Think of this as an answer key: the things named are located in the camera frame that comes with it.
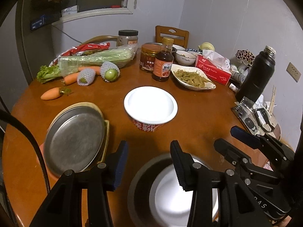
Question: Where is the red instant noodle bowl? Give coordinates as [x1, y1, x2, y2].
[124, 86, 178, 132]

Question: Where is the red tissue box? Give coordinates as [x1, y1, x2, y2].
[195, 50, 231, 85]

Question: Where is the round metal plate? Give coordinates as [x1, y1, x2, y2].
[43, 106, 106, 176]

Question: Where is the clear jar black lid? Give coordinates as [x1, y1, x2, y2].
[117, 30, 138, 46]

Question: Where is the grey refrigerator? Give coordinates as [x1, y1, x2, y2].
[1, 0, 81, 112]

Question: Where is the yellow lidded container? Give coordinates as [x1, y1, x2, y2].
[198, 42, 215, 52]

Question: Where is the pickle jar orange lid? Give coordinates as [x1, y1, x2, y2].
[139, 43, 161, 72]

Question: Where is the dark sauce bottle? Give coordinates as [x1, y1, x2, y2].
[152, 37, 174, 82]

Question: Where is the patterned cup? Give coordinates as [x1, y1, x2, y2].
[235, 50, 255, 67]

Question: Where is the carrot with green top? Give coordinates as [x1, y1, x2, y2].
[41, 87, 72, 100]

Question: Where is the blue box on fridge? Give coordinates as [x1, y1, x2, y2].
[30, 15, 47, 31]

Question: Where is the wooden chair back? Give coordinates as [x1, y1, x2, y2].
[155, 25, 190, 48]

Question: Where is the green fruit in foam net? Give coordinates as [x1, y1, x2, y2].
[77, 68, 95, 86]

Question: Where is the silver metal device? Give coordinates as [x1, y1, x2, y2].
[231, 97, 281, 139]

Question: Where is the red snack bag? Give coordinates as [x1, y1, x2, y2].
[49, 42, 110, 66]

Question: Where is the white ceramic bowl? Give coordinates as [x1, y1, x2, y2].
[175, 50, 196, 66]

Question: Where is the black thermos flask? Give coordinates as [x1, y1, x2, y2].
[235, 46, 276, 103]

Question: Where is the wall power socket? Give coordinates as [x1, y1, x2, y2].
[286, 62, 301, 82]

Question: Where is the celery in plastic bag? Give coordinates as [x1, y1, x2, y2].
[37, 44, 138, 84]

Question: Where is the white dish of pickled vegetables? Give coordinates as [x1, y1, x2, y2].
[171, 64, 216, 91]

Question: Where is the black chair backrest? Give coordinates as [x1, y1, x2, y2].
[2, 110, 55, 226]

